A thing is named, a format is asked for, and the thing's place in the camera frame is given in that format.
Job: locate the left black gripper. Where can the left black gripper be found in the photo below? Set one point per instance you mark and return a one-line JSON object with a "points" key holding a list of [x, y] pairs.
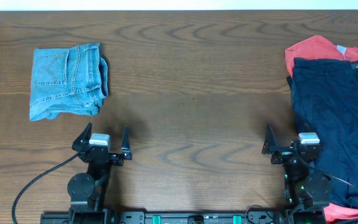
{"points": [[103, 154]]}

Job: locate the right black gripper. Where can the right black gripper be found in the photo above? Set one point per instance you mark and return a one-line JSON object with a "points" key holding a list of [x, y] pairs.
{"points": [[286, 149]]}

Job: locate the navy blue shorts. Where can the navy blue shorts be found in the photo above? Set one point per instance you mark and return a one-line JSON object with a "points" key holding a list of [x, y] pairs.
{"points": [[337, 118]]}

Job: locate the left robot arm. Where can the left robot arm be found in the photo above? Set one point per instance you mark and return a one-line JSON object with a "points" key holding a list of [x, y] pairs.
{"points": [[88, 189]]}

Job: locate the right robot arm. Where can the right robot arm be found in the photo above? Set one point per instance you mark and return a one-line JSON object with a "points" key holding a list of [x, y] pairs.
{"points": [[307, 192]]}

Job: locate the folded light blue jeans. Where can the folded light blue jeans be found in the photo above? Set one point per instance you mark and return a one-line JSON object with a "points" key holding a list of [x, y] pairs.
{"points": [[69, 80]]}

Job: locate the red t-shirt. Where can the red t-shirt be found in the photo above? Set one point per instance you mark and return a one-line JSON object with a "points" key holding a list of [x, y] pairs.
{"points": [[315, 49]]}

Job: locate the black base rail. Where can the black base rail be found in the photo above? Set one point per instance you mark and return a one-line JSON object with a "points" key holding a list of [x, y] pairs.
{"points": [[185, 217]]}

